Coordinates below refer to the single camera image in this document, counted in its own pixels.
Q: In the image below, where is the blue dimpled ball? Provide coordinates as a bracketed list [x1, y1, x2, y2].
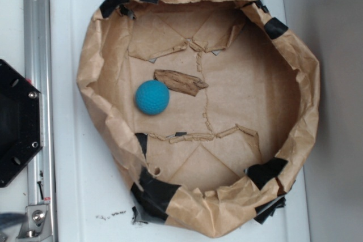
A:
[134, 80, 170, 115]

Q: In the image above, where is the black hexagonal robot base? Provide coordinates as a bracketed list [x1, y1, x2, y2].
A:
[1, 60, 42, 188]

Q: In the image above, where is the brown wood bark piece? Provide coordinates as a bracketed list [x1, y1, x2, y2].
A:
[154, 69, 209, 96]

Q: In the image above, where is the white plastic board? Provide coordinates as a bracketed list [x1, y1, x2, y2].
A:
[50, 0, 310, 241]

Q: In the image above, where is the aluminium extrusion rail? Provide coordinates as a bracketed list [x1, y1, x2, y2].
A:
[24, 0, 58, 241]

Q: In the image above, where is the metal corner bracket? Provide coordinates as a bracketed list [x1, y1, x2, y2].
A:
[16, 204, 52, 241]

